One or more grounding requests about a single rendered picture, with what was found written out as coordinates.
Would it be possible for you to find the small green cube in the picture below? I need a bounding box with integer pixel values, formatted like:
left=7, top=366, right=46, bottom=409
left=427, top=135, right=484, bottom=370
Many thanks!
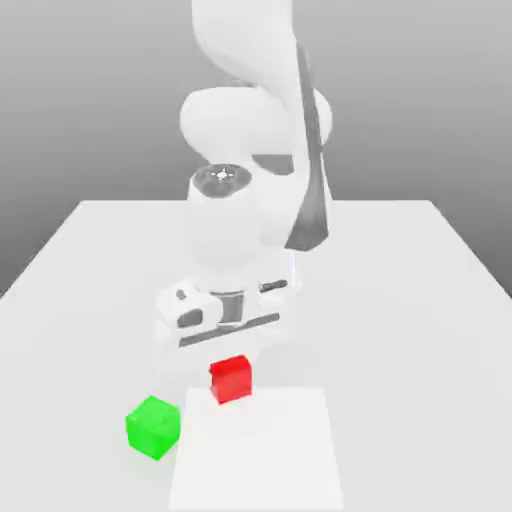
left=125, top=394, right=182, bottom=462

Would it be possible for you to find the small red cube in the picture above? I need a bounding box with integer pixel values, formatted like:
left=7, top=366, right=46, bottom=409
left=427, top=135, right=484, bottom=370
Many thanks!
left=208, top=354, right=254, bottom=406

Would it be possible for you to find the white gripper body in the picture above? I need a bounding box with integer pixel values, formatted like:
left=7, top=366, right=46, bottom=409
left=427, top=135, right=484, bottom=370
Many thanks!
left=153, top=304, right=298, bottom=372

